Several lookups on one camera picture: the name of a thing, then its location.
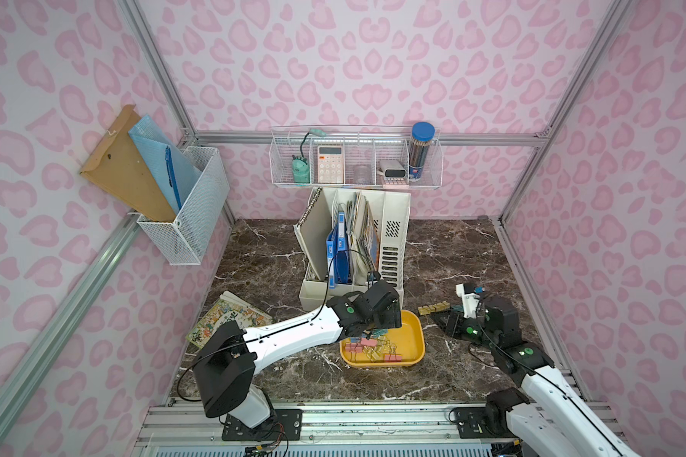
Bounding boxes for white desktop file organizer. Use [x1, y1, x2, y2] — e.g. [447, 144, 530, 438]
[295, 188, 411, 312]

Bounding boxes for clear wall shelf organizer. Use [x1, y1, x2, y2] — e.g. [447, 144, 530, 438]
[270, 125, 443, 190]

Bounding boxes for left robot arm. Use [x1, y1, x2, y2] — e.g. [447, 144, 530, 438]
[189, 280, 401, 430]

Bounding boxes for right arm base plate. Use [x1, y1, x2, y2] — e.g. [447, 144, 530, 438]
[447, 403, 540, 440]

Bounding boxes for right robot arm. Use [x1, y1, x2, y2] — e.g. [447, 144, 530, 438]
[431, 284, 637, 456]

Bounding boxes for pink white calculator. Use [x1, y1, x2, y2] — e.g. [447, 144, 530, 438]
[316, 145, 345, 185]

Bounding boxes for books in organizer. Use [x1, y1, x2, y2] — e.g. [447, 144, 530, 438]
[349, 192, 378, 286]

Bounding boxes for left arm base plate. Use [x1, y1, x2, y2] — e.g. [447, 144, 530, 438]
[222, 409, 303, 442]

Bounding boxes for yellow plastic storage box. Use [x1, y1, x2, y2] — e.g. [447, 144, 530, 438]
[339, 310, 426, 369]

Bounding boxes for light blue document folder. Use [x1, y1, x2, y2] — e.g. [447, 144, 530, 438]
[129, 115, 202, 214]

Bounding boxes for blue binder folder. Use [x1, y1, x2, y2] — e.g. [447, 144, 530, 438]
[326, 211, 351, 289]

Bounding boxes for illustrated children's book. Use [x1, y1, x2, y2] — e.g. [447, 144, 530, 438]
[186, 291, 272, 348]

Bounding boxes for white mesh wall basket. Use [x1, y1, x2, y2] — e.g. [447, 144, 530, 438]
[137, 147, 231, 266]

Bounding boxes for green desk lamp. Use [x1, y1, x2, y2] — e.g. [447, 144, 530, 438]
[292, 129, 327, 185]

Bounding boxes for pink binder clip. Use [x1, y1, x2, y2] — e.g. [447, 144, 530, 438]
[384, 353, 403, 363]
[344, 338, 379, 353]

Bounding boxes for clear glass jar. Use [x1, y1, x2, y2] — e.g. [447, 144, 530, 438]
[354, 165, 375, 186]

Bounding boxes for white digital clock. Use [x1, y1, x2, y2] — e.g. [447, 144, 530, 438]
[377, 159, 409, 187]

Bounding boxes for grey spiral notebook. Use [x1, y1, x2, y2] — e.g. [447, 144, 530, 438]
[293, 188, 333, 281]

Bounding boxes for brown kraft envelope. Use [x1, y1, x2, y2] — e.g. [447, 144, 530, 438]
[79, 105, 175, 223]

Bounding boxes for blue lid pencil tube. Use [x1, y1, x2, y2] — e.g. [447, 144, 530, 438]
[408, 121, 436, 180]

